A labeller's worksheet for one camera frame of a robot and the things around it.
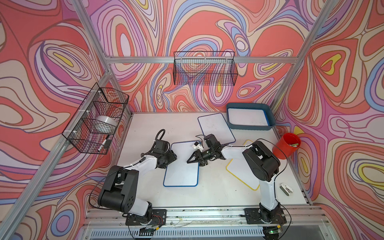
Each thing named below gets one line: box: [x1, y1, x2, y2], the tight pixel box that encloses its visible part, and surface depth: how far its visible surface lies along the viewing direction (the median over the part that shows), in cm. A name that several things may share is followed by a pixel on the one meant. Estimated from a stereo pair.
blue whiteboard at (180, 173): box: [163, 141, 200, 187], surface depth 88 cm
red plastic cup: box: [272, 133, 301, 160], surface depth 89 cm
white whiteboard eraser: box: [279, 183, 294, 196], surface depth 82 cm
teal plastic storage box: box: [226, 103, 276, 131], surface depth 120 cm
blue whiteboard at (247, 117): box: [227, 108, 270, 126], surface depth 118 cm
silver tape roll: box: [93, 115, 118, 133], surface depth 73 cm
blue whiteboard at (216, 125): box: [197, 113, 236, 145], surface depth 114 cm
